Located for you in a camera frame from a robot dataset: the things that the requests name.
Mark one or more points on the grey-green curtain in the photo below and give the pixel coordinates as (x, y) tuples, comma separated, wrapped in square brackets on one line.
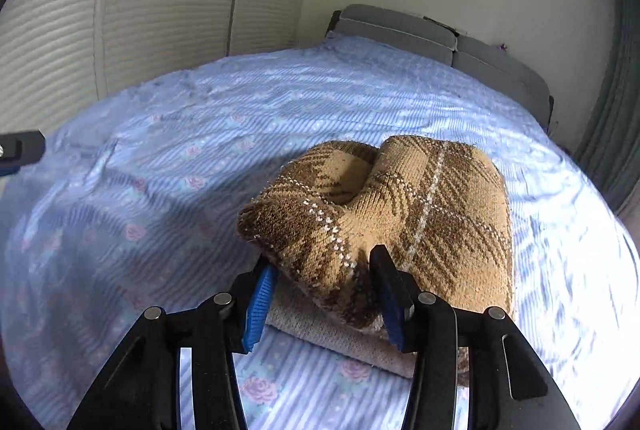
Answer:
[(615, 109)]

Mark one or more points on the grey headboard cushion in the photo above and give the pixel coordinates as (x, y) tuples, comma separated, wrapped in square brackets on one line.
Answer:
[(395, 32), (500, 69)]

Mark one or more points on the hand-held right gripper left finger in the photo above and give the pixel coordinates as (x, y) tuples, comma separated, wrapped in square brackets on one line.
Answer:
[(257, 310)]

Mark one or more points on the brown beige plaid knit sweater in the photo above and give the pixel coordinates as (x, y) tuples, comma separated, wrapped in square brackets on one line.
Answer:
[(440, 210)]

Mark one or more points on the blue striped floral blanket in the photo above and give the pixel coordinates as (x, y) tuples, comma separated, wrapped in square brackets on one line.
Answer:
[(175, 159)]

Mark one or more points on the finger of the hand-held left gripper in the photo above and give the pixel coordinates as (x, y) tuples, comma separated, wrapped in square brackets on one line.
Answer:
[(25, 147)]

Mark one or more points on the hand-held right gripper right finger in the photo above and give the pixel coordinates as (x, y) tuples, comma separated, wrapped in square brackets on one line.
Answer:
[(392, 325)]

